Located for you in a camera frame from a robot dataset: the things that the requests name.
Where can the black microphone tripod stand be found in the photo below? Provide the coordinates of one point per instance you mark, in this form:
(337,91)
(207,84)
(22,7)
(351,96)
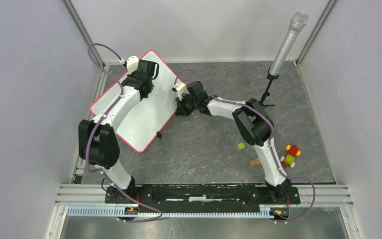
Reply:
(260,103)

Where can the silver microphone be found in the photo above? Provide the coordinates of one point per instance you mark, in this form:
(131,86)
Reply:
(296,25)

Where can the brown wooden block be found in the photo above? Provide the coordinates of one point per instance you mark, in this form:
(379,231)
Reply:
(255,162)

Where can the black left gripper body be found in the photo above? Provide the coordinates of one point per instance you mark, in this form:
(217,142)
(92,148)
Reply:
(152,86)

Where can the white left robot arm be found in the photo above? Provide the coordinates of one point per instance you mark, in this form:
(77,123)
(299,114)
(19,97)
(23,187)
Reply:
(98,144)

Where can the green toy cube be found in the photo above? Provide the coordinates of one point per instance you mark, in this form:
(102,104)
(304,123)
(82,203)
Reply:
(240,146)

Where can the red green toy car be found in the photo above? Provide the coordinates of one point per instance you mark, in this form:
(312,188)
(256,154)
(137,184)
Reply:
(292,152)

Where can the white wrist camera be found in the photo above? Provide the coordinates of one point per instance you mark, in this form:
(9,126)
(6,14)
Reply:
(131,63)
(181,89)

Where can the pink framed whiteboard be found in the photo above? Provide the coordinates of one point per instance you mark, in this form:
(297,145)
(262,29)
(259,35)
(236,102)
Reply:
(140,126)

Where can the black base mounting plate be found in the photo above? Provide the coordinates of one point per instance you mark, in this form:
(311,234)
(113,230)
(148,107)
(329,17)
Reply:
(201,198)

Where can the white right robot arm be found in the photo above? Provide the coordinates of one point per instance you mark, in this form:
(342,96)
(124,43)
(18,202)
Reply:
(253,123)

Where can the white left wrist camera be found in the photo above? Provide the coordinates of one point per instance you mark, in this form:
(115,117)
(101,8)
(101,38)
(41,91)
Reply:
(131,63)

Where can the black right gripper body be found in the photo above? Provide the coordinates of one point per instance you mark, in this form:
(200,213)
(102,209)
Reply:
(187,103)

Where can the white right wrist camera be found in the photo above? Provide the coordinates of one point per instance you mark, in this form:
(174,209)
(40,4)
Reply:
(181,89)

